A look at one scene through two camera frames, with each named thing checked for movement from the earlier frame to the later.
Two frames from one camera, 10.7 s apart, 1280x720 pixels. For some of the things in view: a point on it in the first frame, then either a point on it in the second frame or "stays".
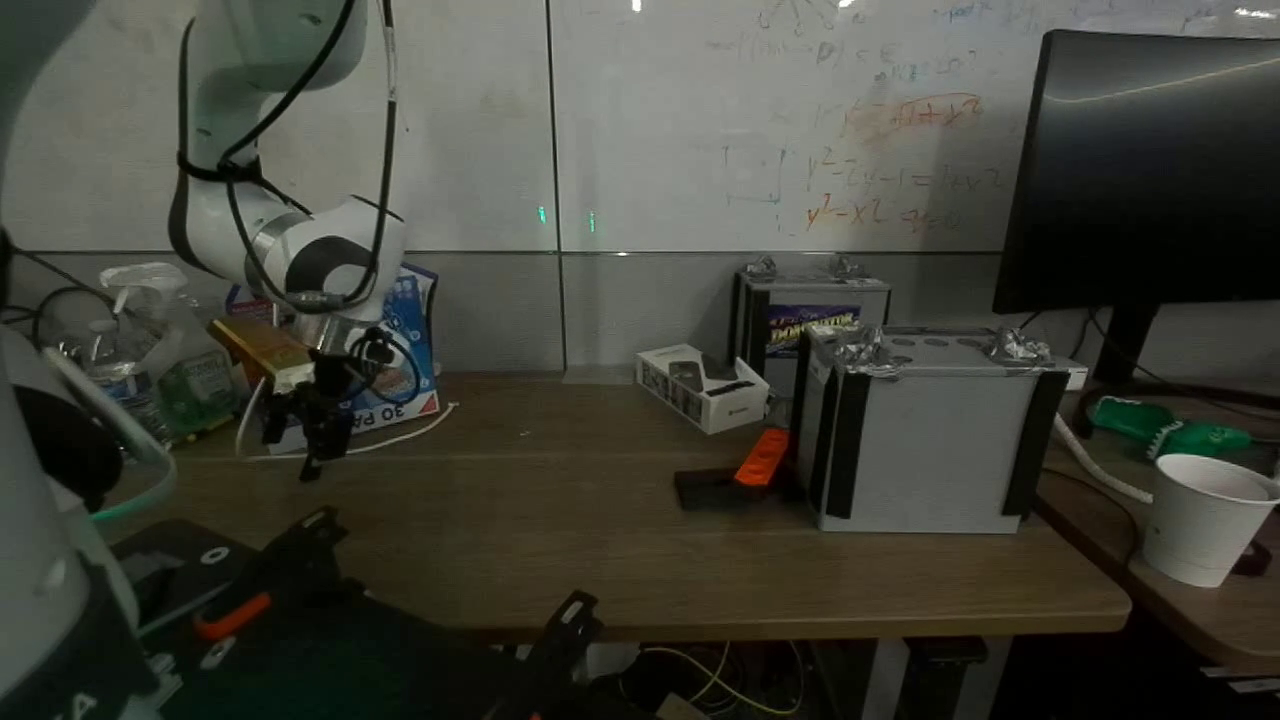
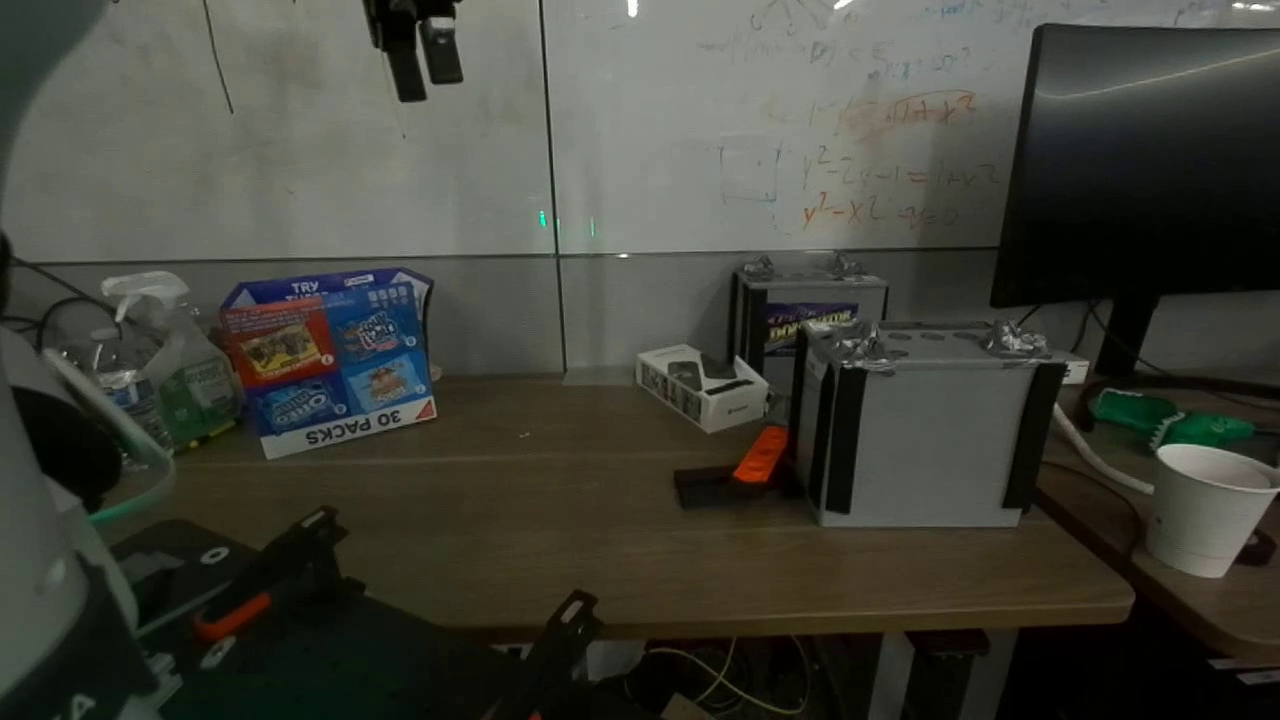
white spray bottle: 164,355 stays
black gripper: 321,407 → 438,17
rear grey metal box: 771,313 stays
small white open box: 708,392 stays
